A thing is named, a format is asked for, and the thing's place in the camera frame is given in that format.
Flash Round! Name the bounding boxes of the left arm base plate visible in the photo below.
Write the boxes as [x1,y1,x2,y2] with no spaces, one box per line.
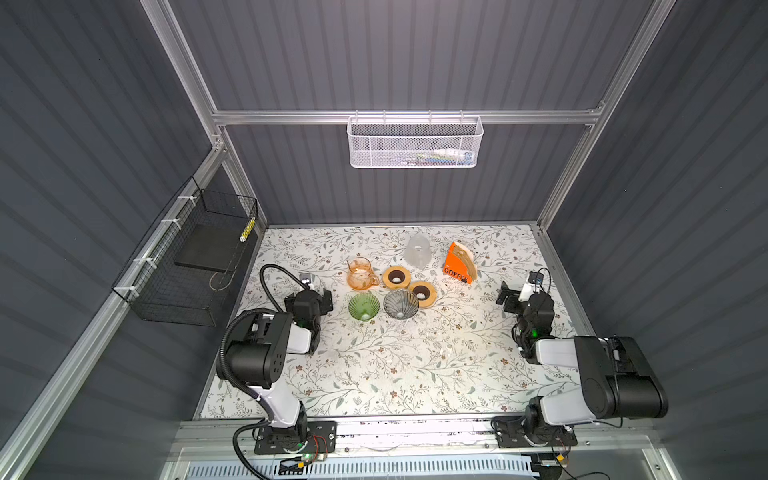
[254,421,338,455]

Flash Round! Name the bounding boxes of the black flat pad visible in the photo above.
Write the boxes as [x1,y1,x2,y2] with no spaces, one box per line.
[174,224,242,273]

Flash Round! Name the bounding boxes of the green glass dripper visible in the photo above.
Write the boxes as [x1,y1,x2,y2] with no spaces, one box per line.
[348,292,380,322]

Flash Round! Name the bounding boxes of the white wire mesh basket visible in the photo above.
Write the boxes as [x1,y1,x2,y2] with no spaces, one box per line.
[346,114,484,169]

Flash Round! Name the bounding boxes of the wooden dripper ring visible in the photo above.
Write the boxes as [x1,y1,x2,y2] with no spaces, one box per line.
[407,280,438,308]
[382,265,413,291]

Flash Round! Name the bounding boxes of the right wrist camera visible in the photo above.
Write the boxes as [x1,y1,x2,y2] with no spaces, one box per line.
[518,270,545,302]

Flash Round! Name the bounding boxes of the items in white basket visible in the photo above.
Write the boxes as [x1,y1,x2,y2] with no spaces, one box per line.
[396,148,476,168]

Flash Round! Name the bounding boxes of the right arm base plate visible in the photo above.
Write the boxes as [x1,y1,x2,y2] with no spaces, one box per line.
[490,416,578,449]

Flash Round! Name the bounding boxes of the black wire mesh basket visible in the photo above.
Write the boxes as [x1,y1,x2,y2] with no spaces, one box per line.
[113,180,259,327]

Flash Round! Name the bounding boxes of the orange coffee filter pack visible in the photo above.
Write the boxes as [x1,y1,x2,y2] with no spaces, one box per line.
[443,242,478,284]

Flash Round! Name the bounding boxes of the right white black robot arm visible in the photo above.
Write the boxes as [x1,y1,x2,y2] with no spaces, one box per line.
[496,281,669,433]

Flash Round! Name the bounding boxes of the frosted white glass mug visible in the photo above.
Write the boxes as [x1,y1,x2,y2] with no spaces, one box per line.
[403,233,432,269]

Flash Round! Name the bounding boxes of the yellow marker pen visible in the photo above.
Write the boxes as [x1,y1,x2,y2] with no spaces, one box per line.
[239,217,256,243]

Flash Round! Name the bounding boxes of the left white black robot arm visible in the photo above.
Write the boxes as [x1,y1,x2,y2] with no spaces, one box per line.
[215,289,333,438]

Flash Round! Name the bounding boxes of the white perforated vent strip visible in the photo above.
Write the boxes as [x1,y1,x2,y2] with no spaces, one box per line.
[179,455,541,480]

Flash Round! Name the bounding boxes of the grey clear glass dripper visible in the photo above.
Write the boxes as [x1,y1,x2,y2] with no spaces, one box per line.
[383,289,420,320]

